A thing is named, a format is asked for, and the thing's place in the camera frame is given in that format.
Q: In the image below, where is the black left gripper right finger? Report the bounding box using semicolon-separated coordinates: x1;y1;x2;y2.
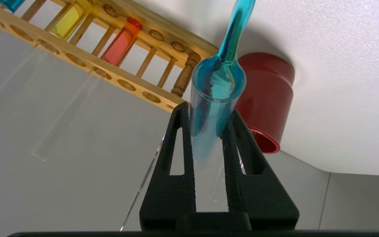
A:
222;110;300;231

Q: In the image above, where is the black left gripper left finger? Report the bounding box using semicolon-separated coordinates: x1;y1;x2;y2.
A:
139;101;197;231

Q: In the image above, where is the test tube with blue pigment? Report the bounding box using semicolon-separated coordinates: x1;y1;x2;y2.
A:
189;54;246;213

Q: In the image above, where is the test tube with red pigment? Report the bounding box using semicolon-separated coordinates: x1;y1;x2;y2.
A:
31;17;143;161

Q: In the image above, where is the wooden test tube rack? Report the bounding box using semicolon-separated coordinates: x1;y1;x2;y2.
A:
0;0;219;114

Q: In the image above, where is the test tube with yellow pigment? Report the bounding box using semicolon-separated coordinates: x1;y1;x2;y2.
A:
0;3;85;132

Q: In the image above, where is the test tube with teal pigment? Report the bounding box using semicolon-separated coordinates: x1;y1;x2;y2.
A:
0;0;25;13

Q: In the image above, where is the red cylindrical cup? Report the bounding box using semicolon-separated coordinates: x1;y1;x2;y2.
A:
221;53;295;154

